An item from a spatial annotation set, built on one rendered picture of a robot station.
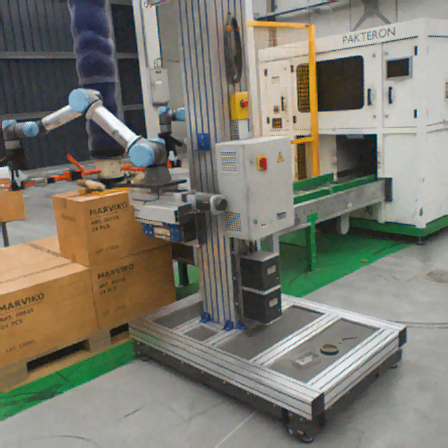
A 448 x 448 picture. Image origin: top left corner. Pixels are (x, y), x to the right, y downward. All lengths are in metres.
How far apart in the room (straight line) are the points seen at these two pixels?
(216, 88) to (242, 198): 0.55
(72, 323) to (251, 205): 1.31
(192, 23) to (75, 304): 1.68
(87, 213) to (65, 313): 0.59
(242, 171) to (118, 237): 1.04
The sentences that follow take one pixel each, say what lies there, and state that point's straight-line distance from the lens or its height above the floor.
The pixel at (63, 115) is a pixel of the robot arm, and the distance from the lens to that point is 2.88.
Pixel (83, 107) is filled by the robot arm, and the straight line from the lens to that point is 2.63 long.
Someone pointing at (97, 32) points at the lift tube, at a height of 1.88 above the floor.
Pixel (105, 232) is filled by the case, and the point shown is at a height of 0.73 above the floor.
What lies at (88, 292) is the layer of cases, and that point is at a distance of 3.06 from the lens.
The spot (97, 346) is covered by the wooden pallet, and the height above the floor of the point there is 0.05.
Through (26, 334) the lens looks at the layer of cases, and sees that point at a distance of 2.97.
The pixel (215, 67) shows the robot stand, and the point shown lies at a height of 1.59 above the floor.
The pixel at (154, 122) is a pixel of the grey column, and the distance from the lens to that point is 4.60.
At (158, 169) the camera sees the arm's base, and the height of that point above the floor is 1.11.
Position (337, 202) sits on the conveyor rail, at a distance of 4.38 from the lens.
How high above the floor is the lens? 1.42
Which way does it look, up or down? 12 degrees down
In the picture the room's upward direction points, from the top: 5 degrees counter-clockwise
